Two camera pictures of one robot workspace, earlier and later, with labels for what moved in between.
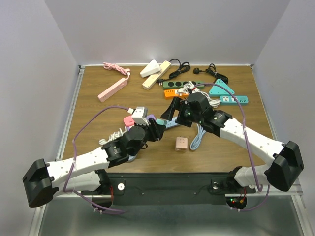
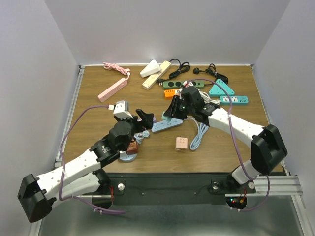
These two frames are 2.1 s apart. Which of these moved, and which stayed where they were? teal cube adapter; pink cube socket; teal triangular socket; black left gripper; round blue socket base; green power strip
Moved: black left gripper; teal cube adapter
Stayed: round blue socket base; pink cube socket; green power strip; teal triangular socket
